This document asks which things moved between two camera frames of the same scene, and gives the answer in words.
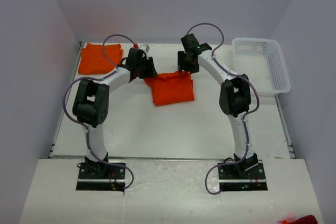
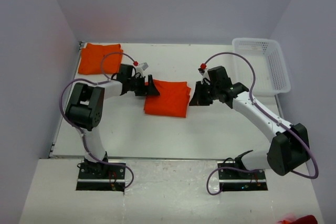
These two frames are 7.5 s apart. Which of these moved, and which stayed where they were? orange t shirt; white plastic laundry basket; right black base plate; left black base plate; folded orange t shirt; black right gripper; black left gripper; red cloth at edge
Moved: orange t shirt; black right gripper; black left gripper
Stayed: left black base plate; folded orange t shirt; red cloth at edge; right black base plate; white plastic laundry basket
